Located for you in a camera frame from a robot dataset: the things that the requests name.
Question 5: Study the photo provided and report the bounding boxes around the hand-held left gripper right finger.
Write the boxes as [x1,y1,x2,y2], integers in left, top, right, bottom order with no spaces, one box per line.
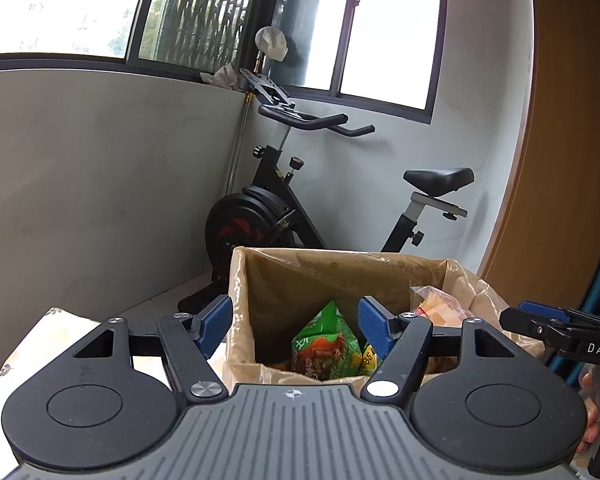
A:
[358,297,526,404]

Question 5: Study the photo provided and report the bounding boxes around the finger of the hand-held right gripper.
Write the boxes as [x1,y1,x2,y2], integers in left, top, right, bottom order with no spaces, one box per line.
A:
[500,308,571,346]
[520,301,600,333]

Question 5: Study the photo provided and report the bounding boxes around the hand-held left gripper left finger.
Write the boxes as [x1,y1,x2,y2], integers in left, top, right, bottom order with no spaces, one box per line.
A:
[65,295,232,404]

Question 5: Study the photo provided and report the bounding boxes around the yellow-green snack packet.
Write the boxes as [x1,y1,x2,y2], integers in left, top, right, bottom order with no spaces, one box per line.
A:
[362,341,386,376]

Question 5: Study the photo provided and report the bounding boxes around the green snack packet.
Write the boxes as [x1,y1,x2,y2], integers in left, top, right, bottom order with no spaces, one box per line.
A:
[291,300,363,381]

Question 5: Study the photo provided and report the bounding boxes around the clear bag of snacks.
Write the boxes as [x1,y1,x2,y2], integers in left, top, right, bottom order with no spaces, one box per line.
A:
[410,285,473,328]

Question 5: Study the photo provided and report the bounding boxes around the person's right hand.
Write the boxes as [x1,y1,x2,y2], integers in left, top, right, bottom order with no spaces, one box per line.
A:
[579,370,600,457]

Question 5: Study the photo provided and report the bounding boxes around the black exercise bike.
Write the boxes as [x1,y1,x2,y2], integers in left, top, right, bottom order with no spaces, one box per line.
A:
[177,67,475,314]

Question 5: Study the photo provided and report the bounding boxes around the floral checked tablecloth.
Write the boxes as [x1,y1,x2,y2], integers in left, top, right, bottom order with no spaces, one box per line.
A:
[0,306,231,411]

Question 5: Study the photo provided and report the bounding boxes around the wooden panel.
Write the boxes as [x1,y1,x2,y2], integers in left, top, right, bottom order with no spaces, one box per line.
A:
[480,0,600,313]

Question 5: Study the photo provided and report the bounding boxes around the crumpled rag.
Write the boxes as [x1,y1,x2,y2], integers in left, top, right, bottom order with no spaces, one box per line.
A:
[201,64,244,89]

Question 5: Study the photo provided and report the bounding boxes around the white plastic bag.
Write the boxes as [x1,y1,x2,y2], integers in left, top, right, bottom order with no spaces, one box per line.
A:
[255,26,290,62]

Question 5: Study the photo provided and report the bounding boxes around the perforated metal screen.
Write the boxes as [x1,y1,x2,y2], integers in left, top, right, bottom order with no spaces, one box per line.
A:
[140,0,253,74]

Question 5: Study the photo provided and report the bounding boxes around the dark window frame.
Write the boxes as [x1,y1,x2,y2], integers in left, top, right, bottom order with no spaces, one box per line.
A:
[0,0,451,126]

